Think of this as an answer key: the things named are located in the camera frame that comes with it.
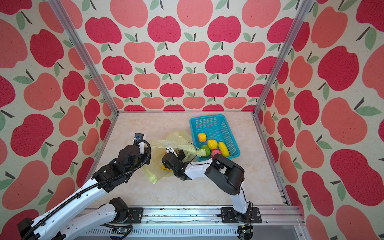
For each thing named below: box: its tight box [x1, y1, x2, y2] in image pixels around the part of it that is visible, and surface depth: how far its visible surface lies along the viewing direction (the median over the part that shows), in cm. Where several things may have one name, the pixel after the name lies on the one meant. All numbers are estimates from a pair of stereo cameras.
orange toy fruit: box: [198, 132, 207, 143], surface depth 101 cm
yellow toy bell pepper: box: [207, 139, 218, 150], surface depth 97 cm
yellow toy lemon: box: [218, 142, 230, 157], surface depth 98 cm
